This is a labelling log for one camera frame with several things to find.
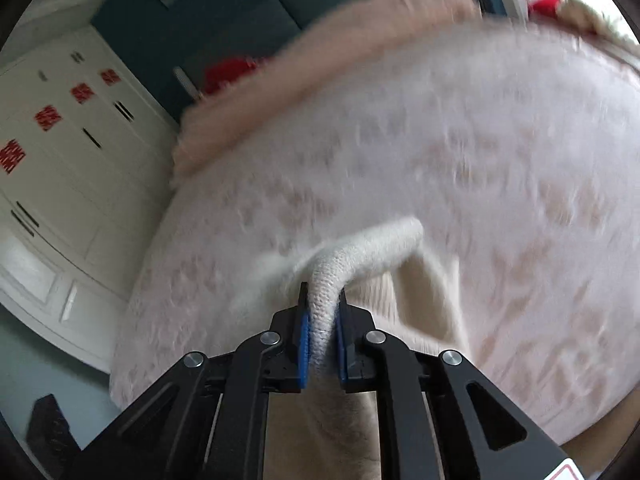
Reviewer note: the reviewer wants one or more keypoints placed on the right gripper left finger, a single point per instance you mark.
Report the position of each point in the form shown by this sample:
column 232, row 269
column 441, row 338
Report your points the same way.
column 276, row 360

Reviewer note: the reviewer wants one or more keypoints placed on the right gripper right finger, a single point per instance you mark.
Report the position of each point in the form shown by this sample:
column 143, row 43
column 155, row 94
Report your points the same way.
column 368, row 358

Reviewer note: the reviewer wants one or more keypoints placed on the cream knitted sweater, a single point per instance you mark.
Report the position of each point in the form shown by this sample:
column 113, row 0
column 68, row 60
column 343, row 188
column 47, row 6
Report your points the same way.
column 411, row 292

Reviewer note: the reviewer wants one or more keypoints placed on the black bag on floor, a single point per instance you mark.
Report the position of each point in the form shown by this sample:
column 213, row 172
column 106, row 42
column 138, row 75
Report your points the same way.
column 49, row 437

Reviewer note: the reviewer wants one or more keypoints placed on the floral pink bedspread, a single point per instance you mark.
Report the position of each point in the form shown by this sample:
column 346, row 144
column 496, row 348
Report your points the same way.
column 516, row 147

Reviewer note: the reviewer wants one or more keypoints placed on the white wardrobe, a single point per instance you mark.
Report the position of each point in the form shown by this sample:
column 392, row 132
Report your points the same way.
column 85, row 170

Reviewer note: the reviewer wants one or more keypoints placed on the red plush toy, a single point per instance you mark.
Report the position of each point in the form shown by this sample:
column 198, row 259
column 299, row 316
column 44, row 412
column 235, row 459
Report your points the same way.
column 220, row 75

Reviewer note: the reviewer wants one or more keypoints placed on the teal upholstered headboard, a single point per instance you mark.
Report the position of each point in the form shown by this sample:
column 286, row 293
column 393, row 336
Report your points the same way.
column 258, row 31

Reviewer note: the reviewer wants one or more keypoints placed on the pink fluffy pillow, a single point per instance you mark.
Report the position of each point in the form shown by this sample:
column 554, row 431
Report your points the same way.
column 354, row 32

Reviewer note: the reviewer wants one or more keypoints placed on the small red item at window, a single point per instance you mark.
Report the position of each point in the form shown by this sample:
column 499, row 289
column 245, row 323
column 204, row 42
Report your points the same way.
column 546, row 8

